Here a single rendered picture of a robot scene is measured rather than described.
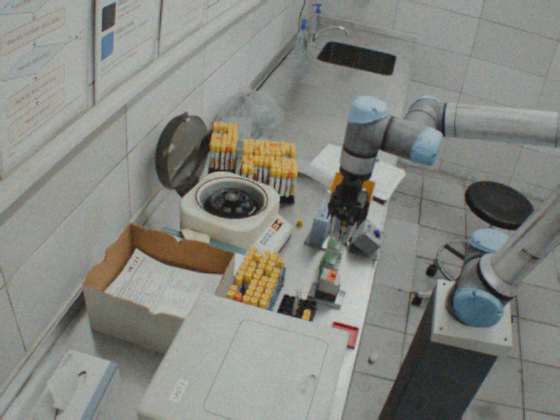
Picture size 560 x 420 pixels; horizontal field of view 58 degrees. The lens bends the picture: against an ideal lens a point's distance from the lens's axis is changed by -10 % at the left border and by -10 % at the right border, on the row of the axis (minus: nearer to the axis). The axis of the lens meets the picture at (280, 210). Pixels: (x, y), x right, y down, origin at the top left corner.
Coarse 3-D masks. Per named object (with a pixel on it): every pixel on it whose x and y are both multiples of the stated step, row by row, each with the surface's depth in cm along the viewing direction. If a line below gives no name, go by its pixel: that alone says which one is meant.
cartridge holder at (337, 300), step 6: (312, 282) 144; (318, 282) 141; (312, 288) 142; (312, 294) 140; (318, 294) 139; (324, 294) 138; (330, 294) 137; (336, 294) 138; (342, 294) 141; (318, 300) 139; (324, 300) 139; (330, 300) 139; (336, 300) 139; (342, 300) 139; (336, 306) 139
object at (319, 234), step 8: (320, 208) 156; (320, 216) 153; (320, 224) 152; (328, 224) 155; (312, 232) 155; (320, 232) 154; (328, 232) 160; (312, 240) 156; (320, 240) 155; (320, 248) 157
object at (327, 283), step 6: (324, 270) 138; (330, 270) 139; (324, 276) 137; (330, 276) 137; (336, 276) 137; (324, 282) 136; (330, 282) 136; (336, 282) 136; (318, 288) 138; (324, 288) 138; (330, 288) 137; (336, 288) 137
